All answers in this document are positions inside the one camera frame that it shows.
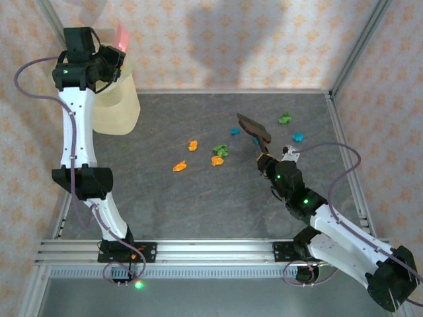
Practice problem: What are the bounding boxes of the pink plastic dustpan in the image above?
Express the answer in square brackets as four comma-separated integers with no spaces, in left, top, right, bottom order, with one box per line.
[111,18,132,53]

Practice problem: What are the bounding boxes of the dark brown hand brush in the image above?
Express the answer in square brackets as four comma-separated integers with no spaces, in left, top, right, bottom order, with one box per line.
[235,112,273,158]

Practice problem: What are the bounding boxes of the beige plastic waste bin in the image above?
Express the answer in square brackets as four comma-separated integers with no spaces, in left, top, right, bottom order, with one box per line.
[92,61,141,135]

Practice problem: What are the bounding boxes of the aluminium corner post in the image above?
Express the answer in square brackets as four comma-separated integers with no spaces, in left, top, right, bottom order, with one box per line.
[330,0,394,96]
[35,0,72,47]

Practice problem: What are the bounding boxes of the thin aluminium rail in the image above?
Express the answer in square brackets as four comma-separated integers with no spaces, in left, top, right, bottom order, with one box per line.
[135,88,331,95]

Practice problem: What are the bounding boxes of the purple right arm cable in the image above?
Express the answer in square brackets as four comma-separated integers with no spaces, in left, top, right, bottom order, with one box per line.
[283,141,423,303]

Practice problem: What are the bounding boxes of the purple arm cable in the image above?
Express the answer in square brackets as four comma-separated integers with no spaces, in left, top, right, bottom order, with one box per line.
[283,141,423,303]
[15,55,148,287]

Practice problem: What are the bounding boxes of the wide aluminium base rail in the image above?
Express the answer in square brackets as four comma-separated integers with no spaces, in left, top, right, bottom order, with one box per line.
[34,239,397,265]

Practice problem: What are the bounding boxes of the grey slotted cable duct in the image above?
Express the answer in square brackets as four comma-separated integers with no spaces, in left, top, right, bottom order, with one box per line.
[48,266,367,280]

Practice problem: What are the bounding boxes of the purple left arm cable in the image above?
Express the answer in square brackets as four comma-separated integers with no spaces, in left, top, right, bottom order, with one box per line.
[15,55,148,287]

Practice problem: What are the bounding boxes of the aluminium frame leg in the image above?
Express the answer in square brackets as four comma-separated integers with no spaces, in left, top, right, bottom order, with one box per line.
[18,264,50,317]

